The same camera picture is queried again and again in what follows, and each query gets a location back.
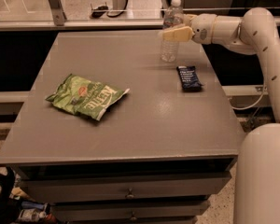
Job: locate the grey drawer cabinet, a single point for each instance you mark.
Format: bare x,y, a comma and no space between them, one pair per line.
173,148

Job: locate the lower drawer knob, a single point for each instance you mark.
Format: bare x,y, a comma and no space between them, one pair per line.
133,217

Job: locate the drawer knob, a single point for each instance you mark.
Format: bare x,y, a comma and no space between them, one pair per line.
133,217
130,194

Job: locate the black object behind glass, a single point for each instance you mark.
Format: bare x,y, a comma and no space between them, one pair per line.
99,11

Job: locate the metal railing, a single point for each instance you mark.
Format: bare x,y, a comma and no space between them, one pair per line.
61,15

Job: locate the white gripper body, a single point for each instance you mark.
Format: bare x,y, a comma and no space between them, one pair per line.
202,28

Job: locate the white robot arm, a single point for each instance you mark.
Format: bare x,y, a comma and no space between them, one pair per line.
257,181

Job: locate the black bag with strap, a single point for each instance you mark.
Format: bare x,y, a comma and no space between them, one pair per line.
9,208

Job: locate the dark blue snack bar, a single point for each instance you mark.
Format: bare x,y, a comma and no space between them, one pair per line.
189,79

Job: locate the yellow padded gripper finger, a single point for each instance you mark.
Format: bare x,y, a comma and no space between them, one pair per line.
178,34
188,19

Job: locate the green jalapeno chip bag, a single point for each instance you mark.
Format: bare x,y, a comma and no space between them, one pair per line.
80,96

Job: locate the small bottle on floor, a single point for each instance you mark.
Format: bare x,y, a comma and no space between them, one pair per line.
31,215

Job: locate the top drawer knob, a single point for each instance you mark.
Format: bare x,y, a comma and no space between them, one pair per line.
130,194

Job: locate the clear plastic water bottle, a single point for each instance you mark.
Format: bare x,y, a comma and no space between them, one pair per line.
173,19

